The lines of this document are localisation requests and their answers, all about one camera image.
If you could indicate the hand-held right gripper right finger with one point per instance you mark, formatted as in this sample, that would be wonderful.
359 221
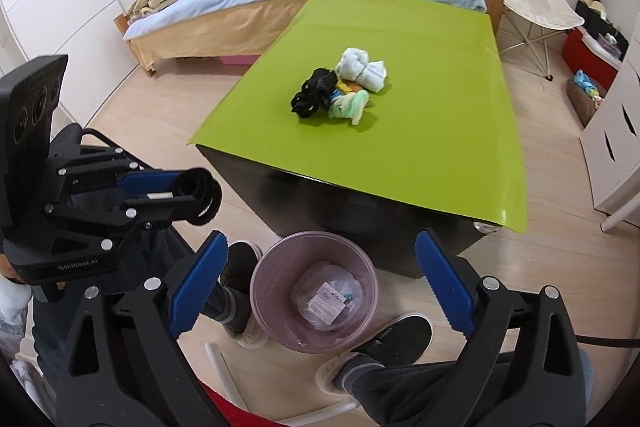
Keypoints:
445 287

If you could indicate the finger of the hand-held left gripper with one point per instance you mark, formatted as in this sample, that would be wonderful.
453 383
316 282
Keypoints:
150 181
155 209

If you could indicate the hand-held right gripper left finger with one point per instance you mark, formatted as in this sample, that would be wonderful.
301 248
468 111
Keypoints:
195 287

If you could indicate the pink plastic bin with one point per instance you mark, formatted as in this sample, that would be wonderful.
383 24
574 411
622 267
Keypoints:
270 272

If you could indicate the black sock bundle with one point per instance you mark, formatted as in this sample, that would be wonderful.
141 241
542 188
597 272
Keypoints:
312 94

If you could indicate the green sock bundle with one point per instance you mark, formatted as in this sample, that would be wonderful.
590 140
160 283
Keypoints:
350 107

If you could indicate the yellow sock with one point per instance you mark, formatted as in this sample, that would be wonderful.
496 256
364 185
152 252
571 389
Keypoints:
345 87

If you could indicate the white sock bundle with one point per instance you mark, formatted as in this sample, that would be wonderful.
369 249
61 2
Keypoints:
360 69

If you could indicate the person's left forearm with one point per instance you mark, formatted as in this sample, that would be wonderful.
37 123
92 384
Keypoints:
12 312

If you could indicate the person's left black shoe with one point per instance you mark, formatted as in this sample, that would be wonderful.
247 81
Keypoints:
245 262

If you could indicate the person's black shoe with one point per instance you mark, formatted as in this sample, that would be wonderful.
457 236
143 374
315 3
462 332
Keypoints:
395 337
245 262

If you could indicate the person's right black shoe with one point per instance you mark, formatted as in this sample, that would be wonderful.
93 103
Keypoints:
395 337

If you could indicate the person's right leg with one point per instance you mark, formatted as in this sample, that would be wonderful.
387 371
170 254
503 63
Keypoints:
400 387

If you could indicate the clear plastic bag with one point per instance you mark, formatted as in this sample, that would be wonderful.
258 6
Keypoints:
325 302

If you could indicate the green topped black table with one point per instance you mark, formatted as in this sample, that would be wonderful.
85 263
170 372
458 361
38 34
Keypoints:
400 157

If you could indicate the pink box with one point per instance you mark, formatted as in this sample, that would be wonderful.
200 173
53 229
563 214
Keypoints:
237 60

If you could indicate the wooden bed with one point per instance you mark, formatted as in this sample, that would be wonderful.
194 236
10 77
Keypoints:
210 32

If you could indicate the beige folded towel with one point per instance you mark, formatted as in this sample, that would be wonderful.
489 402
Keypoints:
150 2

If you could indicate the white drawer cabinet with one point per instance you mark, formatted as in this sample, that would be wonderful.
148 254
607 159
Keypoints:
615 142

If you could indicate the brown pet bed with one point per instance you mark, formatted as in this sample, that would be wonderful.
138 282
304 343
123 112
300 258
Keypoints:
582 107

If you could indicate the blue soft toy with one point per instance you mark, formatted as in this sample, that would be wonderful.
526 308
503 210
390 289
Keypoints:
585 83

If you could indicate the red storage box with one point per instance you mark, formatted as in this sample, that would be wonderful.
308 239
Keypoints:
580 52

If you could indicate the black bag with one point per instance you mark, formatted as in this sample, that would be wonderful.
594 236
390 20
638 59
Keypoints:
602 24

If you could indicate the white frame red chair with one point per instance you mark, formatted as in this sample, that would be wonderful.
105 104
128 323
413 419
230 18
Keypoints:
220 367

